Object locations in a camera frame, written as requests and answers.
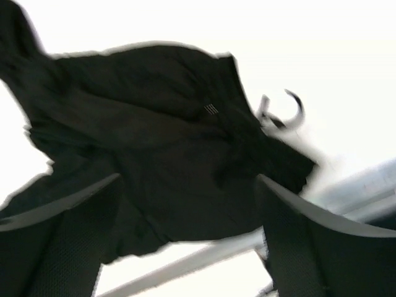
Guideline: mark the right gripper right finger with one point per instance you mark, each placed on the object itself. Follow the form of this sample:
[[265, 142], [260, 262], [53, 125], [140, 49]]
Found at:
[[313, 252]]

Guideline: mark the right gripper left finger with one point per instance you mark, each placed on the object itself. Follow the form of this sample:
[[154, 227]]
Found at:
[[56, 249]]

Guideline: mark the black trousers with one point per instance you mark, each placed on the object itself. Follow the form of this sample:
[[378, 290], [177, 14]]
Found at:
[[173, 121]]

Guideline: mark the aluminium rail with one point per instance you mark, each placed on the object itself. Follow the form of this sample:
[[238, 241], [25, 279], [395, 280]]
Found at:
[[235, 266]]

